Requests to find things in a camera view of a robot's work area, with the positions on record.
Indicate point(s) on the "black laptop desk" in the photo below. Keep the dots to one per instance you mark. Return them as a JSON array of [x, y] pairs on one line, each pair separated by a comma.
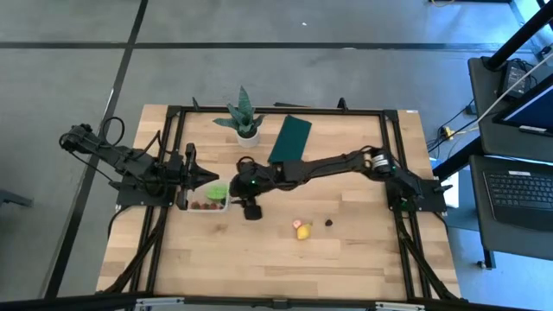
[[497, 242]]

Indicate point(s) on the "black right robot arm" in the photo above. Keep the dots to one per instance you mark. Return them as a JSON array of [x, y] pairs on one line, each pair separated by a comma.
[[328, 166]]

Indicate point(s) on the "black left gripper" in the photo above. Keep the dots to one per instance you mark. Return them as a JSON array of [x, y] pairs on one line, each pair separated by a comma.
[[189, 173]]

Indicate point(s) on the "yellow power plug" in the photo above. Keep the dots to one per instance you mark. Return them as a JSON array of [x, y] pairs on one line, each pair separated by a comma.
[[447, 131]]

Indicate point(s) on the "green snake plant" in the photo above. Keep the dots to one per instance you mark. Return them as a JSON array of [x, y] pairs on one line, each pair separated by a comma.
[[243, 116]]

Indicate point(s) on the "black diagonal pole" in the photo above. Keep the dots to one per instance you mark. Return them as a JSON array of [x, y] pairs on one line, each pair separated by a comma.
[[518, 39]]

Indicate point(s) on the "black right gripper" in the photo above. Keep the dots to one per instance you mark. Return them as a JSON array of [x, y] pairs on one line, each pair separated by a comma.
[[250, 185]]

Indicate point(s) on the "black laptop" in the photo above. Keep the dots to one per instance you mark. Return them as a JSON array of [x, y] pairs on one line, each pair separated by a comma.
[[518, 190]]

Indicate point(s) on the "black crossbar with silver brackets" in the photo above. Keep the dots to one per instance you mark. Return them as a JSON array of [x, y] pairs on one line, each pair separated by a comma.
[[276, 303]]

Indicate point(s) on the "black diagonal strut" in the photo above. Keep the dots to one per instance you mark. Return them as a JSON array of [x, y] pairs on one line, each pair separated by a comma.
[[458, 160]]

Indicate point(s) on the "yellow toy lemon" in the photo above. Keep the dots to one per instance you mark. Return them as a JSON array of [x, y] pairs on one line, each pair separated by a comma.
[[303, 232]]

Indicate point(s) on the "pink toy peach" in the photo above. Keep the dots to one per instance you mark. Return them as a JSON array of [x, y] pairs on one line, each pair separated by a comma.
[[296, 224]]

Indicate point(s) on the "dark green folded cloth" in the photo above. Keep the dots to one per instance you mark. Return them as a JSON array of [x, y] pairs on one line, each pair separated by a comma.
[[291, 138]]

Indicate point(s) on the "black computer monitor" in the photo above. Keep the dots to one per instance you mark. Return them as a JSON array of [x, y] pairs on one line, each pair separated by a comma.
[[535, 112]]

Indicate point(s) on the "black side desk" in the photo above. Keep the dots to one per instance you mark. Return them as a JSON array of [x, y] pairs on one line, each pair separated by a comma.
[[488, 138]]

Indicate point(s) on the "small red toy strawberry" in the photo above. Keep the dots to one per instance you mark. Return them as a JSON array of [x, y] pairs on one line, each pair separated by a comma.
[[195, 205]]

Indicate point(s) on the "white plant pot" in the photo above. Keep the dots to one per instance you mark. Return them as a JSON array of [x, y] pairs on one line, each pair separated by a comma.
[[248, 141]]

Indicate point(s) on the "grey furniture foot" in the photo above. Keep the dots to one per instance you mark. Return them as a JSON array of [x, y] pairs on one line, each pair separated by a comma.
[[13, 198]]

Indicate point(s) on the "clear plastic tupperware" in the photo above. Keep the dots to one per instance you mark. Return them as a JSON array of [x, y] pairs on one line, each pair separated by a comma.
[[201, 196]]

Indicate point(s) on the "toy blackberry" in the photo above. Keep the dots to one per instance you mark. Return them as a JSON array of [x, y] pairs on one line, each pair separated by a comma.
[[328, 222]]

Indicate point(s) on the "black power adapter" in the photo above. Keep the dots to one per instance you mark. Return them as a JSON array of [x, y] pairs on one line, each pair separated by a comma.
[[514, 78]]

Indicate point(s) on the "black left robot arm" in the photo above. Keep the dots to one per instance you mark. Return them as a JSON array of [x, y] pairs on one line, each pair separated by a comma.
[[129, 164]]

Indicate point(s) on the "light green toy fruit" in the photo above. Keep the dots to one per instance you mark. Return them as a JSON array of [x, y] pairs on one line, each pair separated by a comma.
[[216, 192]]

